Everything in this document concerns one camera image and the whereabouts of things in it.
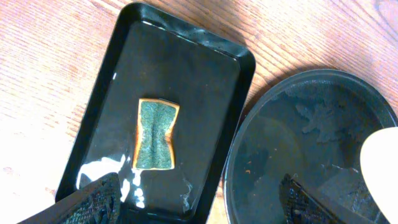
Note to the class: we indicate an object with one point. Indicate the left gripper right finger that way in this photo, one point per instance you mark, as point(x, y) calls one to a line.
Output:
point(304, 204)

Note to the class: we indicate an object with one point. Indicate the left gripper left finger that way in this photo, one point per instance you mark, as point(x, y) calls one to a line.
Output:
point(98, 202)

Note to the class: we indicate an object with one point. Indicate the orange green sponge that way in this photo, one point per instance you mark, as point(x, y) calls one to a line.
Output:
point(155, 124)

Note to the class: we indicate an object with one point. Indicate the mint plate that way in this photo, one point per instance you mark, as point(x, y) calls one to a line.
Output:
point(378, 161)

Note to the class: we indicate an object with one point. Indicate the black round tray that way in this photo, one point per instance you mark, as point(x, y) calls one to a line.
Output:
point(310, 126)

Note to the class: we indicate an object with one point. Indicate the black rectangular tray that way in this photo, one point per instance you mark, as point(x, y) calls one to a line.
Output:
point(155, 55)

